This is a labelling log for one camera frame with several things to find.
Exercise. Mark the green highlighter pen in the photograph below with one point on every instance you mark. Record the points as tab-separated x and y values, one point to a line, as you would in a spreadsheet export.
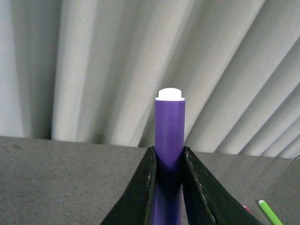
269	213

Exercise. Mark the purple highlighter pen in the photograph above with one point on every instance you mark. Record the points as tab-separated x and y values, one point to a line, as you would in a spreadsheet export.
169	141

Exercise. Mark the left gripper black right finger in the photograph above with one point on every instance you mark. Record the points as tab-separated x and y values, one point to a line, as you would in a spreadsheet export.
207	202

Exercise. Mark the grey pleated curtain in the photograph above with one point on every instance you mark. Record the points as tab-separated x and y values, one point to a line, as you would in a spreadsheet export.
89	71

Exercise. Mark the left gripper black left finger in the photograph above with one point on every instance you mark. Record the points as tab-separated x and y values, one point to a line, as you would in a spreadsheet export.
137	203

